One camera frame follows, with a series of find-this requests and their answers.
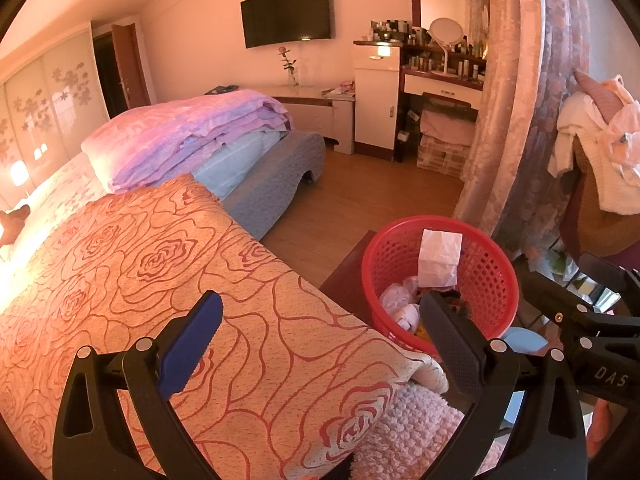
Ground grey bed cover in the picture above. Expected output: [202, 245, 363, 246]
[220, 130, 327, 241]

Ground row of cosmetic bottles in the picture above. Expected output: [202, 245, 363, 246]
[370, 19, 488, 81]

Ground floral curtain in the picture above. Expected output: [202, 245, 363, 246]
[452, 0, 596, 261]

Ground wall television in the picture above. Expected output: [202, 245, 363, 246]
[240, 0, 333, 50]

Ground rose in glass vase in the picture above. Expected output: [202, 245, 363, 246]
[278, 46, 300, 87]

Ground dark red framed mirror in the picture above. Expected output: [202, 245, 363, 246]
[409, 0, 491, 41]

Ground pink folded quilt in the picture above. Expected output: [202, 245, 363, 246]
[81, 89, 295, 195]

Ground white paper sheet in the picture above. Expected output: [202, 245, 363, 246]
[417, 228, 463, 288]

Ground pink floral bed sheet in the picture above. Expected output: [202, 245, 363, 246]
[0, 152, 108, 271]

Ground round makeup mirror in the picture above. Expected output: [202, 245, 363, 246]
[429, 17, 463, 76]

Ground light blue plastic stool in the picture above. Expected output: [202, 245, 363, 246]
[500, 327, 548, 357]

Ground white tissue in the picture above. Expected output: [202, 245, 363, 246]
[379, 275, 421, 311]

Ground floral sliding wardrobe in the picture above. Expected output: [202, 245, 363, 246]
[0, 25, 113, 201]

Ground red plastic basket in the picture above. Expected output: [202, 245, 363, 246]
[361, 215, 520, 361]

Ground stool with pink cover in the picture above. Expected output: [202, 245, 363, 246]
[417, 92, 478, 176]

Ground dark wooden stool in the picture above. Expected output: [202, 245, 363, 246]
[319, 230, 381, 331]

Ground pink fluffy blanket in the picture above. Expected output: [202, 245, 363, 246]
[350, 382, 506, 480]

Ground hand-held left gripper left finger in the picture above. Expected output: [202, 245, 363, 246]
[52, 290, 224, 480]

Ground wooden chair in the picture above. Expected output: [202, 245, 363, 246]
[557, 140, 640, 261]

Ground light blue folded quilt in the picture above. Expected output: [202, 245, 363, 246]
[192, 130, 291, 201]

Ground white cabinet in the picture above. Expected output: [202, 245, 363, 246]
[352, 40, 403, 155]

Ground clear plastic wrapper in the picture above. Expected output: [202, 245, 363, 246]
[395, 302, 422, 333]

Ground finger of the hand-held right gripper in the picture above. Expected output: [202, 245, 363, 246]
[580, 252, 640, 313]
[521, 265, 595, 332]

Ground person's right hand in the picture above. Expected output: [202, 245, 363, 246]
[587, 400, 618, 458]

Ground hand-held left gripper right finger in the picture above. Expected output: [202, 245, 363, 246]
[419, 290, 588, 480]

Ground rose-patterned bedspread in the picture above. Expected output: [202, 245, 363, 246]
[0, 174, 448, 480]

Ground wooden door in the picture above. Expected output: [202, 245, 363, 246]
[111, 22, 151, 108]

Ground papers pile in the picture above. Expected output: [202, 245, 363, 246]
[322, 80, 357, 98]

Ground white dressing table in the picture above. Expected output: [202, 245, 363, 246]
[400, 71, 486, 111]

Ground white and pink clothes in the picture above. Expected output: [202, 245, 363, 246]
[547, 70, 640, 213]

